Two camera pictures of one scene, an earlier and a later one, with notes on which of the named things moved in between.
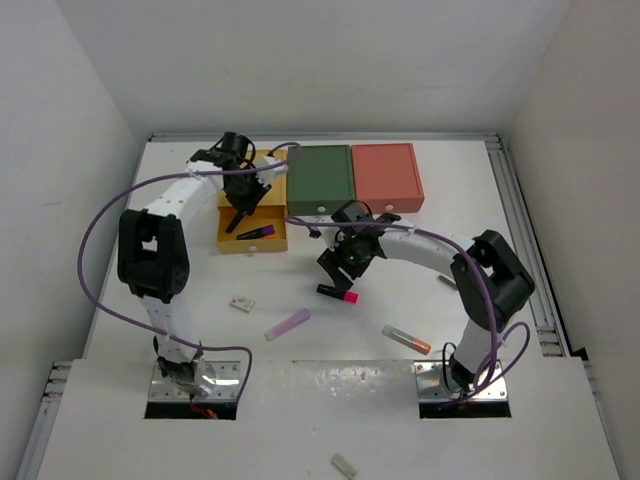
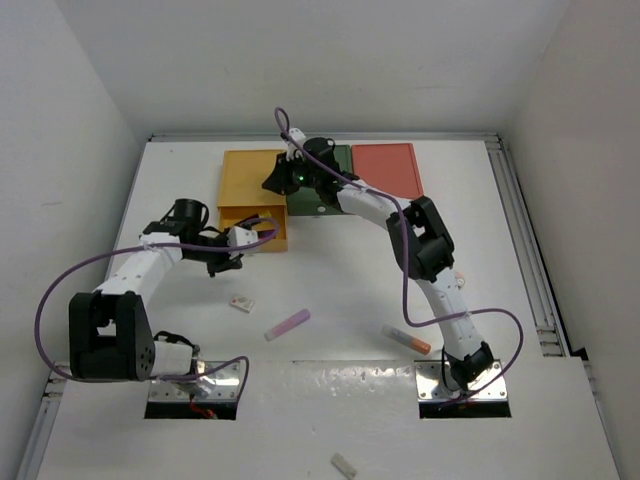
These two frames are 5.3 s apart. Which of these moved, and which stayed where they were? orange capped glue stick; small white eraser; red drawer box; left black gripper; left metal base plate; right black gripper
Moved: right black gripper; left black gripper
Stayed: left metal base plate; orange capped glue stick; small white eraser; red drawer box
